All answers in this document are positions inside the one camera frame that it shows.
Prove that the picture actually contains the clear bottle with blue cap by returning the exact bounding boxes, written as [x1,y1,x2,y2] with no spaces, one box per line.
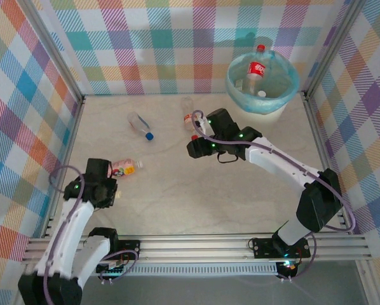
[127,111,155,142]

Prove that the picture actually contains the cola bottle with red label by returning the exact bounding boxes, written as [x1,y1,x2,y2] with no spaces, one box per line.
[247,44,275,96]

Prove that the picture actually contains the controller board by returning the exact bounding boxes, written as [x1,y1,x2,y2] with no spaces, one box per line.
[277,260,297,275]
[96,262,127,277]

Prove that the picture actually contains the aluminium frame post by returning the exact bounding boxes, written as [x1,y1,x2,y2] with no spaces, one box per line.
[17,0,85,104]
[304,0,367,98]

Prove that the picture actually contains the aluminium mounting rail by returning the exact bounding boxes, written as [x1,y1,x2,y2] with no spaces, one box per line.
[20,233,372,265]

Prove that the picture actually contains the tall clear bottle red label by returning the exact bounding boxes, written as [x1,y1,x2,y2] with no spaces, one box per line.
[180,97,200,142]

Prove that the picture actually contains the aluminium right frame post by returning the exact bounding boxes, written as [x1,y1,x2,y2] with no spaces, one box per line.
[304,0,367,98]

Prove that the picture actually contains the slotted grey cable duct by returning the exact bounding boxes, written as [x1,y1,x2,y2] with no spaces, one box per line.
[36,265,279,277]

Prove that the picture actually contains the aluminium left frame post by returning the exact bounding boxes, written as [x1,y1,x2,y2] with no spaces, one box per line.
[17,0,85,104]

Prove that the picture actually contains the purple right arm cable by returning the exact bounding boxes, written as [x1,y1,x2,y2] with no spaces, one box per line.
[191,109,356,282]

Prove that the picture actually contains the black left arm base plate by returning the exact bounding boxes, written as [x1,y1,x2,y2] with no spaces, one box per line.
[83,239,142,262]

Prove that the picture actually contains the left controller board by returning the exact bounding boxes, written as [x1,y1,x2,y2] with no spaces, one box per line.
[96,262,127,277]

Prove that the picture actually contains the right controller board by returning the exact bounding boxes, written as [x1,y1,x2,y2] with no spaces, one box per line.
[277,260,297,275]

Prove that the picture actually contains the aluminium left side rail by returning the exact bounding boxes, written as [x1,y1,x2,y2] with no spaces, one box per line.
[42,97,86,239]

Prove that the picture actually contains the aluminium right side rail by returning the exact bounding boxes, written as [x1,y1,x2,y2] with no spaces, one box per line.
[302,91,353,234]

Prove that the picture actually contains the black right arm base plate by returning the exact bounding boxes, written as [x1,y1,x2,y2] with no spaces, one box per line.
[252,237,311,259]

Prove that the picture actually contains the pink bottle with white cap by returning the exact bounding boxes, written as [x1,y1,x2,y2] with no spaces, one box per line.
[111,158,144,178]

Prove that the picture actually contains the white bin with blue bag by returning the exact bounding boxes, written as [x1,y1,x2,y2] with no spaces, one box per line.
[225,50,301,125]

